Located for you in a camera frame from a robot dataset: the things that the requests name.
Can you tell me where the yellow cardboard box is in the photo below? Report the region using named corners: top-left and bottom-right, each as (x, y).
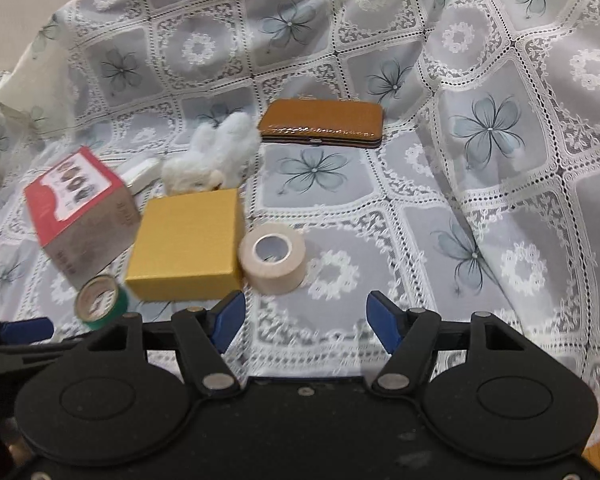
top-left (125, 188), bottom-right (246, 303)

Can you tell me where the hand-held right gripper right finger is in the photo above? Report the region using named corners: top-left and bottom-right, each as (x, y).
top-left (367, 290), bottom-right (536, 396)

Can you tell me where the brown leather wallet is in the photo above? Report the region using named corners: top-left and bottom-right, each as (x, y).
top-left (258, 99), bottom-right (385, 149)

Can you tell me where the small white box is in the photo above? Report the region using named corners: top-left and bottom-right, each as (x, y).
top-left (117, 157), bottom-right (162, 196)

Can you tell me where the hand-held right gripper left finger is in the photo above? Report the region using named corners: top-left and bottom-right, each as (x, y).
top-left (80, 290), bottom-right (247, 398)

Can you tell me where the green tape roll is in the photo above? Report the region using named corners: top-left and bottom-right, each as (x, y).
top-left (75, 275), bottom-right (130, 332)

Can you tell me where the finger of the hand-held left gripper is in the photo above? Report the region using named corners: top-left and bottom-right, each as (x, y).
top-left (0, 317), bottom-right (55, 346)
top-left (0, 337), bottom-right (88, 367)

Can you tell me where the red and green carton box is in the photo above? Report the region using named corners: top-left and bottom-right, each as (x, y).
top-left (23, 146), bottom-right (142, 290)

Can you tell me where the beige tape roll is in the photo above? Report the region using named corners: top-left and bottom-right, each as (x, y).
top-left (238, 223), bottom-right (307, 295)

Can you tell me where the white plush toy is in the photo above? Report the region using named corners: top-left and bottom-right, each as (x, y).
top-left (160, 111), bottom-right (261, 196)

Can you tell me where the floral lace tablecloth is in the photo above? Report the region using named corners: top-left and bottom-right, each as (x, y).
top-left (0, 0), bottom-right (600, 461)

